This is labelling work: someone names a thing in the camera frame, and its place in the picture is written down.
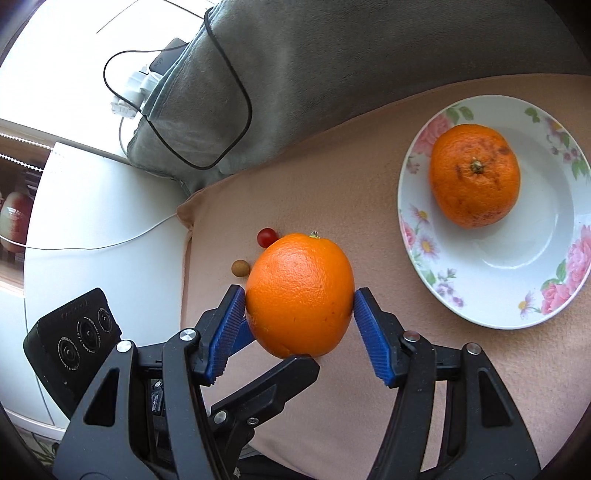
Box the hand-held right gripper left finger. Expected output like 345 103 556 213
52 285 257 480

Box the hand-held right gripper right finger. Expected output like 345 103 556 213
353 287 542 480

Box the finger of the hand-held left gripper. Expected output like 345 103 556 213
210 354 321 462

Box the large smooth orange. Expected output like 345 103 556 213
245 233 355 360

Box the floral white plate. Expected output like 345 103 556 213
398 95 591 329

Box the spotted tangerine with stem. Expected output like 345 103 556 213
429 124 522 229

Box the white charger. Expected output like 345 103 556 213
110 69 160 120

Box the grey blanket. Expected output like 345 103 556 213
126 0 591 195

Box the black phone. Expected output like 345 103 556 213
148 38 190 77

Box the white cable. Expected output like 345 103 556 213
0 213 180 251

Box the black cable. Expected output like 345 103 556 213
102 7 254 171

